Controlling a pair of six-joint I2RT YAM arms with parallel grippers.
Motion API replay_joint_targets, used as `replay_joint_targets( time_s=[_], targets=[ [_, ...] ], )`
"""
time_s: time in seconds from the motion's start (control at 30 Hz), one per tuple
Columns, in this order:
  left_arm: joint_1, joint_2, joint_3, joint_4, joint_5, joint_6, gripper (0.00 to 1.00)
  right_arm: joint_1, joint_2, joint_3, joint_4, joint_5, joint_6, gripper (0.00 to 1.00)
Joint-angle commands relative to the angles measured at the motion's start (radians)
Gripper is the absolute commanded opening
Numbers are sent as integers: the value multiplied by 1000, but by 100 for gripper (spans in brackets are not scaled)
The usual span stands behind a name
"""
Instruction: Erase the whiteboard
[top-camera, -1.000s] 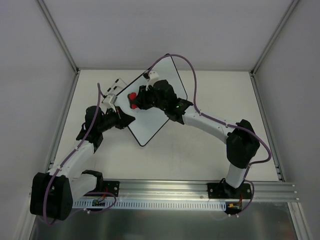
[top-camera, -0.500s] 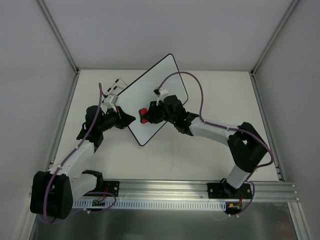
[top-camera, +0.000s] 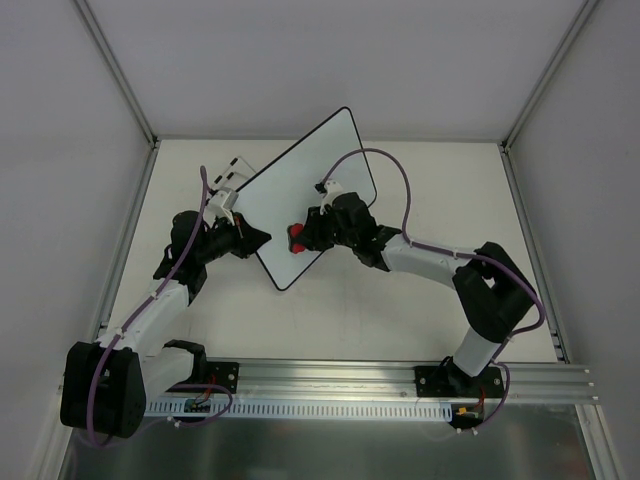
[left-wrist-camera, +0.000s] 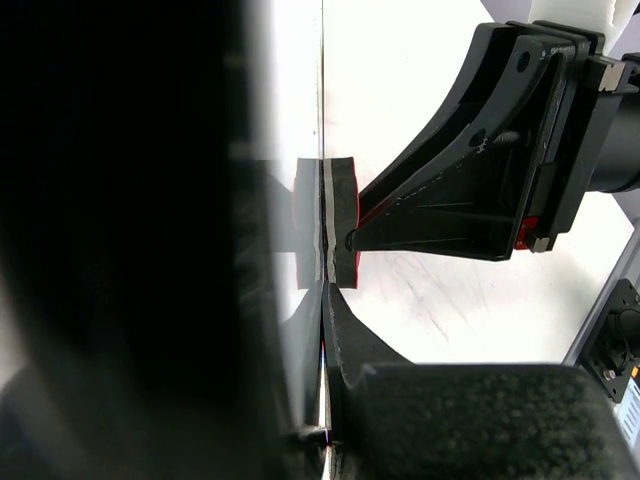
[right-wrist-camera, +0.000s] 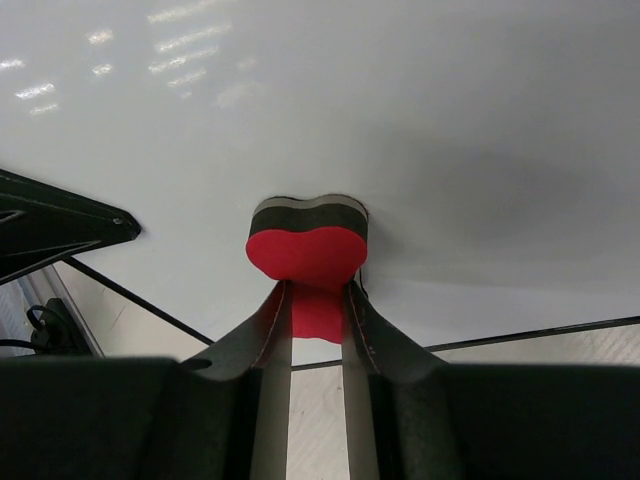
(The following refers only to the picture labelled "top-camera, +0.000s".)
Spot red and black eraser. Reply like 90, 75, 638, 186
287, 223, 306, 254

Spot white whiteboard with black rim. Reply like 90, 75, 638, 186
234, 106, 377, 291

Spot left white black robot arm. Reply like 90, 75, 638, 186
60, 210, 272, 439

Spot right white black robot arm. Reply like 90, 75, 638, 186
287, 193, 534, 397

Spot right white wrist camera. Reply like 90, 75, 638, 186
314, 179, 344, 215

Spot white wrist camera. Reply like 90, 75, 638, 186
207, 187, 238, 223
314, 179, 344, 215

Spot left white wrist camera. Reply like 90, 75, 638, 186
207, 187, 238, 223

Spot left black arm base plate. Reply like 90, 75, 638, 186
204, 360, 240, 394

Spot aluminium mounting rail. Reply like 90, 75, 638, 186
57, 349, 599, 404

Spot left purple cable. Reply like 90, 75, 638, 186
74, 165, 236, 449

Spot purple cable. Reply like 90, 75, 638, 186
74, 165, 236, 449
322, 148, 547, 436

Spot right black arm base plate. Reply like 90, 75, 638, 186
413, 364, 505, 399

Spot white slotted cable duct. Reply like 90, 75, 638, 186
145, 396, 453, 423

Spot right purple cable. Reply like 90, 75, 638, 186
322, 148, 547, 436

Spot left aluminium frame post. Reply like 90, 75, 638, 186
71, 0, 157, 147

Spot aluminium frame post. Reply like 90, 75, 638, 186
71, 0, 157, 147
501, 0, 601, 152

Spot right aluminium frame post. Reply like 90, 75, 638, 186
501, 0, 601, 152

